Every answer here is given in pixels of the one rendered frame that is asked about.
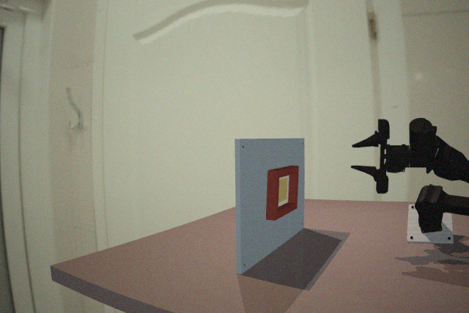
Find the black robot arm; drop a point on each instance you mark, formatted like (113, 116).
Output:
(449, 163)

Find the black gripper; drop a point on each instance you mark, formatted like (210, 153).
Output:
(396, 156)

